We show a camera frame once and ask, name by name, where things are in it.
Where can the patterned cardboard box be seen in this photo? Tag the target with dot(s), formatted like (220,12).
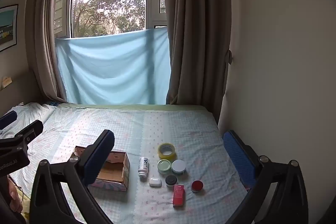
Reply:
(126,170)

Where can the brown curtain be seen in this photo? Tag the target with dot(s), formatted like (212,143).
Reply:
(50,56)
(199,29)

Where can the silver jar with red lid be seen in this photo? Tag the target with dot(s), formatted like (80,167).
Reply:
(197,184)

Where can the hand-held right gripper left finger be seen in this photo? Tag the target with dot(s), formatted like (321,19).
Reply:
(99,158)

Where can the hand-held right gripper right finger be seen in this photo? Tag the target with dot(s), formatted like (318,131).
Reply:
(239,158)

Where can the red carton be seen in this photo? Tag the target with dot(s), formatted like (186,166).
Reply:
(178,196)

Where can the yellow tape roll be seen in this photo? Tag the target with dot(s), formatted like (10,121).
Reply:
(159,150)

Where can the white pill bottle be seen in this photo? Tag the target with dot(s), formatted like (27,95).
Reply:
(143,165)

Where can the light blue cloth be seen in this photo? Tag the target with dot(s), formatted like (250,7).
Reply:
(113,66)

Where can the green jar with white lid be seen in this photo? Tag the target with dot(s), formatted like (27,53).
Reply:
(178,166)

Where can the checkered floral bed sheet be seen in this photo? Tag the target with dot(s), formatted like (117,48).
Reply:
(157,127)

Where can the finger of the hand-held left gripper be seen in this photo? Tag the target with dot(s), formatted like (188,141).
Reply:
(30,132)
(8,120)

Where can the wall poster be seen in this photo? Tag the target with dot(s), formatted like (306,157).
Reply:
(8,27)

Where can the white earbuds case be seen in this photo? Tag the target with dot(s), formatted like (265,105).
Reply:
(155,182)

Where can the pale green lid jar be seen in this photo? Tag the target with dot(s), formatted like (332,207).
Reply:
(164,165)

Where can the person's left hand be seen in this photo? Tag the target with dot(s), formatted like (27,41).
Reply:
(15,192)

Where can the dark blue cloth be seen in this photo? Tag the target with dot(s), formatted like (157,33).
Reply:
(53,103)

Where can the small black lid jar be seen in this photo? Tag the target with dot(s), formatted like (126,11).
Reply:
(171,180)

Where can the beige wall fixture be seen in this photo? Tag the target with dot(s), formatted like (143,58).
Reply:
(6,81)

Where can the floral pillow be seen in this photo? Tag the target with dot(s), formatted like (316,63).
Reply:
(29,112)

